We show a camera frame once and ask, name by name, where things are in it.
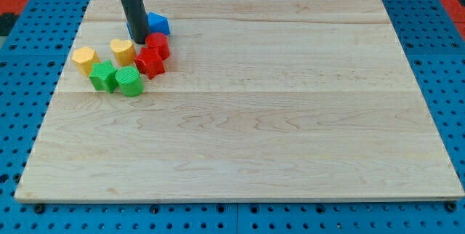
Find blue triangle block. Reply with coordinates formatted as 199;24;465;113
147;12;171;36

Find light wooden board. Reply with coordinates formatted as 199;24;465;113
15;0;464;203

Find red star block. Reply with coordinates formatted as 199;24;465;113
134;47;165;79

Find red cylinder block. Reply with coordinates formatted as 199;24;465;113
145;32;170;60

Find green cylinder block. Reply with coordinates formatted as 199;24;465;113
116;66;144;97

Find yellow heart block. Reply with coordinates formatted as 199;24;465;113
110;39;137;66

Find green star block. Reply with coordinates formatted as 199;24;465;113
89;60;118;93

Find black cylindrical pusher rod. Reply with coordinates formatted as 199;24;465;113
121;0;150;44

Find yellow hexagon block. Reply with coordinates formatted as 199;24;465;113
71;47;100;76

